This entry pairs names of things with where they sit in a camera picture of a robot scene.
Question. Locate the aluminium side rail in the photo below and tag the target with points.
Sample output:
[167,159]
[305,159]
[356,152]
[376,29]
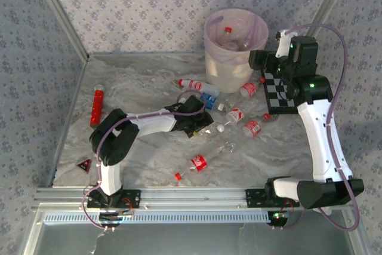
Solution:
[70,111]

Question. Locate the white-capped red-label plastic bottle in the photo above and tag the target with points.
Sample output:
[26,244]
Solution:
[235,116]

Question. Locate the milky white red-label bottle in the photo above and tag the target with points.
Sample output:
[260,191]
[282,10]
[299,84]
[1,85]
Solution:
[195,85]

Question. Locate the cream plastic waste bin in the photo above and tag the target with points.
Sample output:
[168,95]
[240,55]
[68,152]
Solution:
[224,76]

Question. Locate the grey metal sheet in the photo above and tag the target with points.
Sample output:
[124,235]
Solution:
[191,240]

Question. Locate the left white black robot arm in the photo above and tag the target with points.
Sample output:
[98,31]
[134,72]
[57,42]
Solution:
[149,122]

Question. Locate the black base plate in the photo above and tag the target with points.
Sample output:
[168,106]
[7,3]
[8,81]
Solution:
[132,199]
[255,198]

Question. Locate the black grey checkerboard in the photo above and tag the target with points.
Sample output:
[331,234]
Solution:
[276,99]

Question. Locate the right controller board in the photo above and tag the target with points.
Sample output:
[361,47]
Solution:
[277,217]

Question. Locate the clear blue-label plastic bottle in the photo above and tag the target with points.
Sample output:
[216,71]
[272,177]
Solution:
[210,101]

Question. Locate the grey plastic clamp block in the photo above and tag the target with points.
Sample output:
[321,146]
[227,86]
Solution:
[325,211]

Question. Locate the left controller board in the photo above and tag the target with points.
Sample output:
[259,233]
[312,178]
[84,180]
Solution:
[110,217]

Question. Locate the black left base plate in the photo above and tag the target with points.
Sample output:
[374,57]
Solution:
[132,199]

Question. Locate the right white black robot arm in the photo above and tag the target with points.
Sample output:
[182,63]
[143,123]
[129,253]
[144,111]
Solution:
[322,135]

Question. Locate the purple plastic bin liner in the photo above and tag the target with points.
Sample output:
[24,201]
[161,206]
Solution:
[213,40]

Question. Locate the aluminium frame post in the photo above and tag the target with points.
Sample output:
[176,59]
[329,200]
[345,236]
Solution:
[324,13]
[66,23]

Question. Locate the crushed clear plastic bottle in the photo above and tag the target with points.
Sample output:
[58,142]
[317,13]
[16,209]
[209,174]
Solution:
[226,147]

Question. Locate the aluminium mounting rail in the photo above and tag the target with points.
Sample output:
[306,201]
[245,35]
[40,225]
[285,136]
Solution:
[191,198]

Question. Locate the controller board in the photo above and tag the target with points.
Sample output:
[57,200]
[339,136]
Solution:
[110,217]
[277,217]

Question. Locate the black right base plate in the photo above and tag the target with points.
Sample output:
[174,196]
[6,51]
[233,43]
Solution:
[255,198]

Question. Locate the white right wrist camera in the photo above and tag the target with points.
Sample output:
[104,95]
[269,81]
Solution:
[282,46]

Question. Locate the red black triangle sticker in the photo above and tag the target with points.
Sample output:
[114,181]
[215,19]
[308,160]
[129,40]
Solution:
[84,165]

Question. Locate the red glitter tube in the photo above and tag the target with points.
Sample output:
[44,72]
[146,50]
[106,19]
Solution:
[97,105]

